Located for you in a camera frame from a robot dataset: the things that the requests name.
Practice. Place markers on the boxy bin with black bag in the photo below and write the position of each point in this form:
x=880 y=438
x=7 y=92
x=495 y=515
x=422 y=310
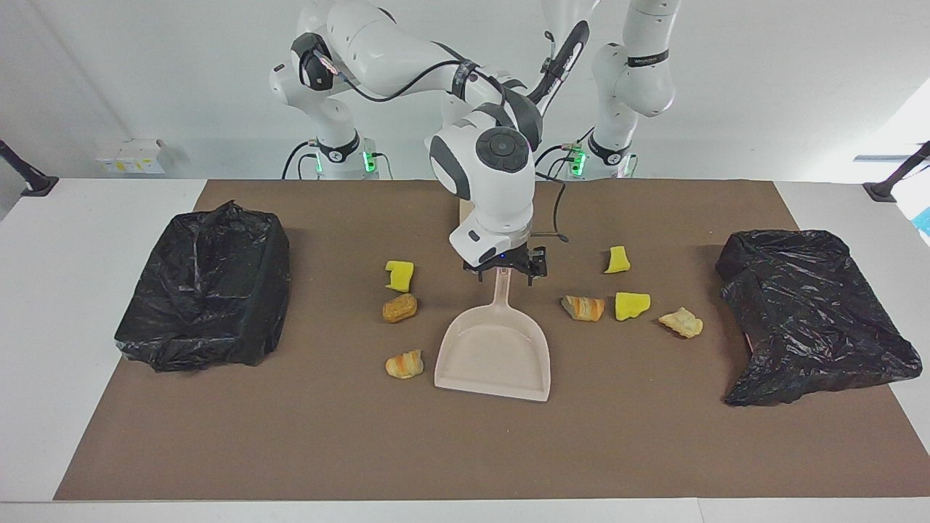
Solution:
x=203 y=290

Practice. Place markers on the brown table mat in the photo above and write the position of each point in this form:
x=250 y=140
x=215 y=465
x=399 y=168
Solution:
x=465 y=450

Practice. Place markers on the white wall socket box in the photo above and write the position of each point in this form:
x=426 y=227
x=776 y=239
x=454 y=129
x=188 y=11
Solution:
x=131 y=156

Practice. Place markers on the black camera stand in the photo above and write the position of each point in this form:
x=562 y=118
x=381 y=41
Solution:
x=29 y=178
x=894 y=181

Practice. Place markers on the notched yellow sponge piece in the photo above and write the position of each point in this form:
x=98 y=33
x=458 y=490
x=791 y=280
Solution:
x=399 y=276

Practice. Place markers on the orange striped bread piece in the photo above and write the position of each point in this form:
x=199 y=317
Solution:
x=583 y=308

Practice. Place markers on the blue object at edge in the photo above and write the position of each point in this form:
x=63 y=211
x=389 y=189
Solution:
x=924 y=221

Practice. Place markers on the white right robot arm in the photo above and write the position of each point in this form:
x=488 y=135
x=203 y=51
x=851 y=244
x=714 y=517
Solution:
x=494 y=181

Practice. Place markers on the crumpled bin with black bag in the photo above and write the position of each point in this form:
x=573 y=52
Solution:
x=806 y=319

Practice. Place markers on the orange striped croissant piece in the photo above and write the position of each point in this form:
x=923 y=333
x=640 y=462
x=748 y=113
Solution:
x=404 y=365

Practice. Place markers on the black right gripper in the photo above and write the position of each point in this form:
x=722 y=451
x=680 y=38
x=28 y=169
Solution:
x=519 y=258

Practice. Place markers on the small yellow sponge wedge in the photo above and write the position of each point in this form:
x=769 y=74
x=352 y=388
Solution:
x=617 y=261

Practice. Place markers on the pale flaky pastry piece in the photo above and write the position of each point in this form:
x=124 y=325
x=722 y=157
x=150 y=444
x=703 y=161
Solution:
x=681 y=322

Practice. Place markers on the large yellow sponge block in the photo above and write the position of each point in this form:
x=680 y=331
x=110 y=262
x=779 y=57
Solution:
x=631 y=306

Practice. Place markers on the beige plastic dustpan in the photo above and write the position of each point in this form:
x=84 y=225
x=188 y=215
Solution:
x=494 y=356

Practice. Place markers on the brown bread roll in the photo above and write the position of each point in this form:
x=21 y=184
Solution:
x=399 y=308

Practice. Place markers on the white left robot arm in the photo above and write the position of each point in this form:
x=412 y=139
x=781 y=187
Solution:
x=639 y=73

